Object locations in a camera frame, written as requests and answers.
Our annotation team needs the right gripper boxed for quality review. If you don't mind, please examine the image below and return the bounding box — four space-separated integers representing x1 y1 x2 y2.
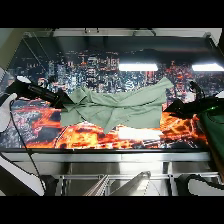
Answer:
163 98 190 118

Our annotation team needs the pale green shirt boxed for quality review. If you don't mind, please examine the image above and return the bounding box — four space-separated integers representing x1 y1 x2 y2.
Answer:
59 76 175 135

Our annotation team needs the silver frame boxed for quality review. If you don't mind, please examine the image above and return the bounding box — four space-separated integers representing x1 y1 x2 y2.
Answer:
0 151 224 197

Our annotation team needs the black cable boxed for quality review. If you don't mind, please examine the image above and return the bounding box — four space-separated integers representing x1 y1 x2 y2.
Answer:
8 99 47 193

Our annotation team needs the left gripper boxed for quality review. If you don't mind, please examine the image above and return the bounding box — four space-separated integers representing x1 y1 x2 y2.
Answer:
49 90 73 110

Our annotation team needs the dark green garment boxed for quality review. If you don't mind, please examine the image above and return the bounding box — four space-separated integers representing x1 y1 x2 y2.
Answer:
196 105 224 184

